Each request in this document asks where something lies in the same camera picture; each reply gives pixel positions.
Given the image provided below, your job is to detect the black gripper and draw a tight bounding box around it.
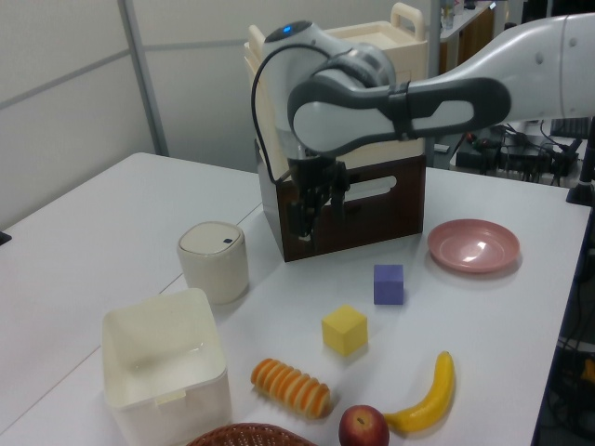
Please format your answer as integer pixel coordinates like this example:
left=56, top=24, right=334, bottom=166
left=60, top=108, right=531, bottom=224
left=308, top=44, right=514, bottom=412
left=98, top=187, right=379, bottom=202
left=287, top=156, right=350, bottom=243

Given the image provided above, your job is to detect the purple cube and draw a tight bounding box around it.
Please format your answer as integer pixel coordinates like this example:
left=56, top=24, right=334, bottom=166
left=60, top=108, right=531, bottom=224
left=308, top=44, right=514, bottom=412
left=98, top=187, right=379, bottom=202
left=373, top=264, right=405, bottom=307

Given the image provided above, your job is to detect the yellow cube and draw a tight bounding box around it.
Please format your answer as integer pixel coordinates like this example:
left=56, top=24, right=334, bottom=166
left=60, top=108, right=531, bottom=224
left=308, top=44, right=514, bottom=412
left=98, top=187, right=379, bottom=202
left=321, top=304, right=369, bottom=358

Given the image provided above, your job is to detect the dark brown wooden box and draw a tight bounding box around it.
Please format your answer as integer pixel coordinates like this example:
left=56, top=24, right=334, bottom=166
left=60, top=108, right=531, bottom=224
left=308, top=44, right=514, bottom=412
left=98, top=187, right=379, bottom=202
left=258, top=152, right=427, bottom=263

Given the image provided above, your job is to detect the cream cylindrical lidded bin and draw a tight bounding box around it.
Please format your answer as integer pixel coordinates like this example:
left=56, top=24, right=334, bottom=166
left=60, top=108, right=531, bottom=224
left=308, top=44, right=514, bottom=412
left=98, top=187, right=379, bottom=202
left=176, top=221, right=251, bottom=306

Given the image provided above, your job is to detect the pink plate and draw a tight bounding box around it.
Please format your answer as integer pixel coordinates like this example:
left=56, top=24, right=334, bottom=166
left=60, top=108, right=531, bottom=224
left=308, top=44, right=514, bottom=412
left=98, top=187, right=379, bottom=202
left=427, top=218, right=521, bottom=274

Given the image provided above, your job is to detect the orange striped toy bread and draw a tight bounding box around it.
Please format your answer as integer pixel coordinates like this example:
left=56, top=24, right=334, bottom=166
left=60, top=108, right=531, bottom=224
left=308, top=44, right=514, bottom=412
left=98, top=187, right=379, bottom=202
left=250, top=357, right=332, bottom=419

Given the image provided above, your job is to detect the white square plastic container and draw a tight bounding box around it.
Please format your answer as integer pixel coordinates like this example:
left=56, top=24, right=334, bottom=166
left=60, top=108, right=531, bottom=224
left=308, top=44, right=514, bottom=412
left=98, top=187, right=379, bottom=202
left=100, top=287, right=231, bottom=446

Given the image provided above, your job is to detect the red toy apple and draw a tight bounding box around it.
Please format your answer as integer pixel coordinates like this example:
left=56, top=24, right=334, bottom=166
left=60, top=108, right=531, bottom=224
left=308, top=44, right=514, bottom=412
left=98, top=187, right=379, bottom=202
left=337, top=404, right=390, bottom=446

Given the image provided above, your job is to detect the yellow toy banana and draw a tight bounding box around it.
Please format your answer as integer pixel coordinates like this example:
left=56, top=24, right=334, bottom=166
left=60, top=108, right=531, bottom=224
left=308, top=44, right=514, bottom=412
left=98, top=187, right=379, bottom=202
left=383, top=350, right=456, bottom=435

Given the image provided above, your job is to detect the brown wicker basket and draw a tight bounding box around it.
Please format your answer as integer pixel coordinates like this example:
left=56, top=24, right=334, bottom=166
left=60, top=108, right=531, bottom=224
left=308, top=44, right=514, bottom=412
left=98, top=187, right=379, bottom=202
left=186, top=422, right=320, bottom=446

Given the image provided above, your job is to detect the black keyboard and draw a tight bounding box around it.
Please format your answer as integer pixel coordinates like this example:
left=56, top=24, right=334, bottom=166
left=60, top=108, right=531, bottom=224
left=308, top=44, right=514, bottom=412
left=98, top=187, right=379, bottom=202
left=549, top=117, right=590, bottom=138

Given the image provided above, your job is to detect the black clamp pole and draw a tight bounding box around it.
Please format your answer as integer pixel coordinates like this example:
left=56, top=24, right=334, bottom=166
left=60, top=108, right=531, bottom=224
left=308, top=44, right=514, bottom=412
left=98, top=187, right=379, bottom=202
left=564, top=134, right=595, bottom=206

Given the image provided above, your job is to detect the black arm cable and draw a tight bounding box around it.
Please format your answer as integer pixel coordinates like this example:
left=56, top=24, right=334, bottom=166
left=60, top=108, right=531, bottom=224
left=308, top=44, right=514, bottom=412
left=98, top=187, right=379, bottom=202
left=250, top=46, right=355, bottom=184

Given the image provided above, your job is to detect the cream plastic case with handle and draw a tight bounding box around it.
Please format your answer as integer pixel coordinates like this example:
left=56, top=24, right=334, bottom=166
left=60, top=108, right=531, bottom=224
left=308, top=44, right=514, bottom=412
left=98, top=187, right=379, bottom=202
left=243, top=1, right=429, bottom=181

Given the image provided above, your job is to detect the black electronics with cables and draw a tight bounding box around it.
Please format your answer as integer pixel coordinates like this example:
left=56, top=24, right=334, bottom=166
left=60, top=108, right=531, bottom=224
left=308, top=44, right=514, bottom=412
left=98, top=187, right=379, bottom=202
left=454, top=121, right=583, bottom=186

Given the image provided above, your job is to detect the grey metal partition post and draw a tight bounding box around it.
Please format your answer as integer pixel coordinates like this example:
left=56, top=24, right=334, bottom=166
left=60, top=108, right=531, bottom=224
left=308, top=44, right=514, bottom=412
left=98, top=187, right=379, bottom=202
left=118, top=0, right=169, bottom=157

